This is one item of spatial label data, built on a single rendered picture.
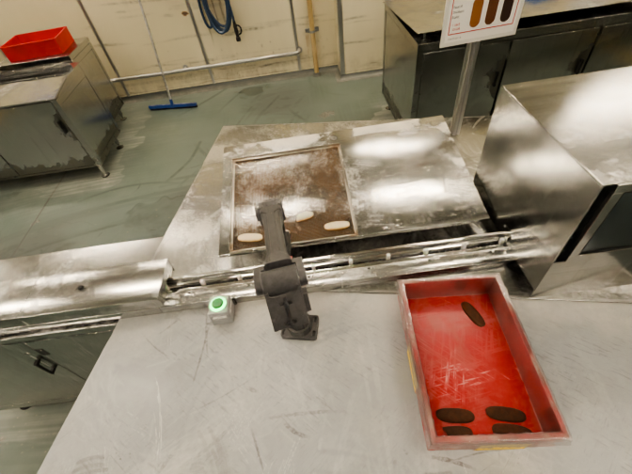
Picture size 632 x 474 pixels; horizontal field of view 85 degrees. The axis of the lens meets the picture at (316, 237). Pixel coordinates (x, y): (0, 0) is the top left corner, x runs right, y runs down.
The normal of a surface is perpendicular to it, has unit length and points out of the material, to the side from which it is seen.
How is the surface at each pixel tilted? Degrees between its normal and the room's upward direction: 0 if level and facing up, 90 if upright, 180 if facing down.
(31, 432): 0
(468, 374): 0
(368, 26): 90
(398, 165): 10
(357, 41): 90
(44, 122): 90
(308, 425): 0
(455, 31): 90
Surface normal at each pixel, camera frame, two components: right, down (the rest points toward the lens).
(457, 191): -0.09, -0.52
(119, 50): 0.09, 0.73
